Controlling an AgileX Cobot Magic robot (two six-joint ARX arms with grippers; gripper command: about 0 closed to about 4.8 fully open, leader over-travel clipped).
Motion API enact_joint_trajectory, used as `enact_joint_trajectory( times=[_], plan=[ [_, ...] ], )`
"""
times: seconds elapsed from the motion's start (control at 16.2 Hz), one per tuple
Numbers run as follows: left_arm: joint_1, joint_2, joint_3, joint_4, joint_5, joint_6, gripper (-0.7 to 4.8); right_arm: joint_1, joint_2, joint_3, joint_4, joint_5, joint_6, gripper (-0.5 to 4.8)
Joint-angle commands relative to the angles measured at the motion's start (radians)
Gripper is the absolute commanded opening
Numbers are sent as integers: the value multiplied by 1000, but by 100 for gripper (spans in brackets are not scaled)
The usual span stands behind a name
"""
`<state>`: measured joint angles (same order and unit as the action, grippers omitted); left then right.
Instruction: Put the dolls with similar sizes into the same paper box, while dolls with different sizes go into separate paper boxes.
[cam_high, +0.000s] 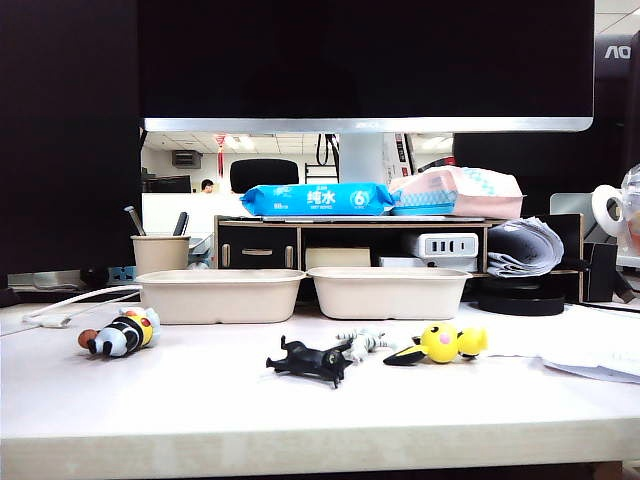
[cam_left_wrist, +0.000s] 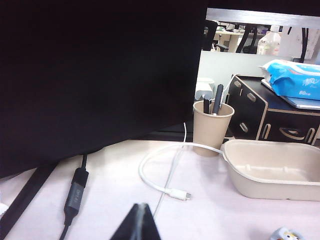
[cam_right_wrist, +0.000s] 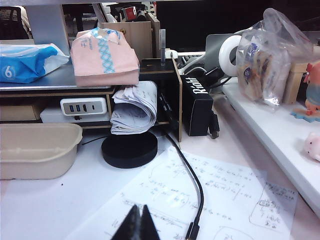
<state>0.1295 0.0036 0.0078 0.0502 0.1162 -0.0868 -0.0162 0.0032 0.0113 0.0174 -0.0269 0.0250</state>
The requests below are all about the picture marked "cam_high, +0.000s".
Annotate yellow black bee doll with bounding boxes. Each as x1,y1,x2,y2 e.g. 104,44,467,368
77,307,162,359

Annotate black office chair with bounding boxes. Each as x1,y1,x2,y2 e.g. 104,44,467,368
229,158,300,195

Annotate white cable with connector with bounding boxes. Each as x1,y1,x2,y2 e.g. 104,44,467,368
22,284,144,330

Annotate blue wall socket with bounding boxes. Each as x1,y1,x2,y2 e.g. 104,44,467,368
108,264,139,286

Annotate white USB power strip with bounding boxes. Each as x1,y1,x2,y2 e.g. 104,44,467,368
409,232,480,261

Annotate wooden desk organizer shelf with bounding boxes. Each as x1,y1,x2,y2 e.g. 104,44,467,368
214,213,586,304

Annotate silver metal plate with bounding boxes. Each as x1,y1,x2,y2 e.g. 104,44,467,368
549,193,599,217

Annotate white box with red print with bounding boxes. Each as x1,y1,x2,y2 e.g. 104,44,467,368
383,132,416,176

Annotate small white flat box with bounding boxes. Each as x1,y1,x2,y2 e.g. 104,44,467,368
378,255,426,270

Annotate black organizer drawer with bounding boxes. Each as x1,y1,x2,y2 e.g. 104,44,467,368
218,228,297,270

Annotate dark computer monitor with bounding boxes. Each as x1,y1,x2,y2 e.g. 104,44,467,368
0,0,144,276

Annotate black round monitor base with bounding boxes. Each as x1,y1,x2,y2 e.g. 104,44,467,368
474,277,566,317

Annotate red hanging knot ornament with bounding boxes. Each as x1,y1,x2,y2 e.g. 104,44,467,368
213,133,229,179

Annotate beige paper box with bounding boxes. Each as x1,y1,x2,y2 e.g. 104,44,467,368
134,268,307,325
305,266,474,321

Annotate black small box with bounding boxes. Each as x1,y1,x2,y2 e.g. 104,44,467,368
583,241,621,303

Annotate yellow Pichu doll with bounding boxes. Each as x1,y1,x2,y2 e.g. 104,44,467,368
383,322,490,366

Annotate pink tissue pack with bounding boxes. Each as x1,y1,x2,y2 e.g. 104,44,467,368
389,165,529,219

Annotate blue wet wipes pack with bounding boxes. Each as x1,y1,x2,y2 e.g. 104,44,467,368
239,182,399,217

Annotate white tape roll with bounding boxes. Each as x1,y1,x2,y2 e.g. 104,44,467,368
592,183,627,236

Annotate silver pen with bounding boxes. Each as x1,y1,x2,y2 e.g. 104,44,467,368
123,204,148,237

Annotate clear plastic bag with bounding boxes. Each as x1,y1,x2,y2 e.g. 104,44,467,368
619,162,640,236

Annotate silver-bezel computer monitor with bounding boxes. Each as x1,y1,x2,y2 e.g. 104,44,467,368
138,0,596,185

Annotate curled paper stack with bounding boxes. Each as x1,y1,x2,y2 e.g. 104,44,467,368
487,217,569,279

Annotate clear plastic container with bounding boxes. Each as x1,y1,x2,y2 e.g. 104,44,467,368
188,233,217,271

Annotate black cable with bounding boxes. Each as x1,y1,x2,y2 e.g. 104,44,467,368
582,301,640,315

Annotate black cat doll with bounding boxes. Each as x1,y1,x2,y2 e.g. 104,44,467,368
265,335,354,390

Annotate beige sticky note block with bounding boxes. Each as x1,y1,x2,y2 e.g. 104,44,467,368
304,246,372,269

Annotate beige paper cup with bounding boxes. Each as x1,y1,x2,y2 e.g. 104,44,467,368
130,233,192,276

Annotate bluish folded paper sheet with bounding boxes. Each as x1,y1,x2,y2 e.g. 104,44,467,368
537,349,640,385

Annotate white striped tiger doll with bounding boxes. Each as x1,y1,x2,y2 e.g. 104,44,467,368
335,327,399,366

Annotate black AOC monitor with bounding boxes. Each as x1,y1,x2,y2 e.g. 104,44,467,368
452,30,640,217

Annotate black round knob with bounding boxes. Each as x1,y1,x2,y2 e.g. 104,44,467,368
79,264,110,289

